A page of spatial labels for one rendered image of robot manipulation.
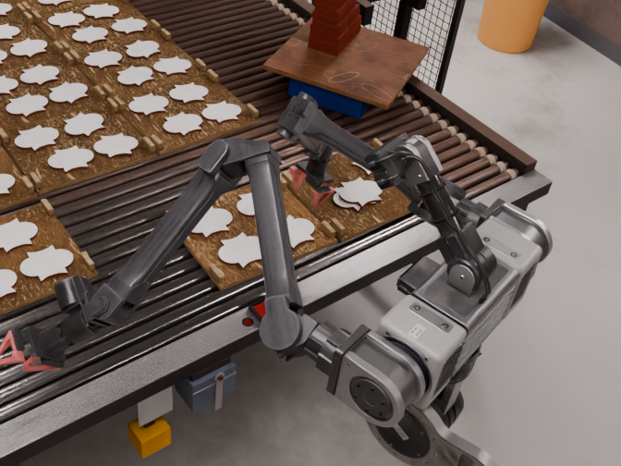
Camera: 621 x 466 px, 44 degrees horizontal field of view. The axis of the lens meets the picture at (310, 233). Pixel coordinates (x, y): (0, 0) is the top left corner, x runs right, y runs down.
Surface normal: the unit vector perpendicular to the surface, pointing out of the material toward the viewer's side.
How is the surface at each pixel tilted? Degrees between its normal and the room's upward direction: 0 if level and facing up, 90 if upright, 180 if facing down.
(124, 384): 0
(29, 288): 0
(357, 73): 0
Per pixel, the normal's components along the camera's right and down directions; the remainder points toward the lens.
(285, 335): -0.31, -0.29
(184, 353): 0.11, -0.73
